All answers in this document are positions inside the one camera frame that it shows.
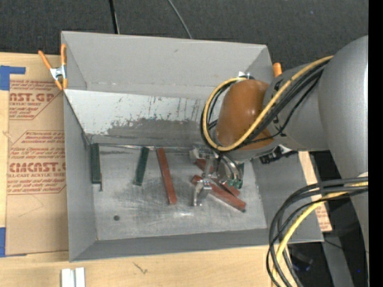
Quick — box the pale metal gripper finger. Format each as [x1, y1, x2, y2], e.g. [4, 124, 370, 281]
[189, 146, 211, 161]
[192, 179, 212, 207]

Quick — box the red-brown flat block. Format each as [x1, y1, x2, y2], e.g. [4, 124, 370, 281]
[190, 175, 247, 213]
[156, 147, 178, 206]
[193, 158, 241, 196]

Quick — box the grey metal bin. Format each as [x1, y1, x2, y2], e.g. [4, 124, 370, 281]
[60, 30, 326, 262]

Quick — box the dark green flat block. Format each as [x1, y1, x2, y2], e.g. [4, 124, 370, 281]
[90, 143, 104, 192]
[133, 146, 150, 187]

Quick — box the brown cardboard board, red print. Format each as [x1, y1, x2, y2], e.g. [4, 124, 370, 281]
[0, 51, 333, 257]

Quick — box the black cylinder on white bracket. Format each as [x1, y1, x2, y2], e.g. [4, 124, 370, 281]
[259, 146, 293, 164]

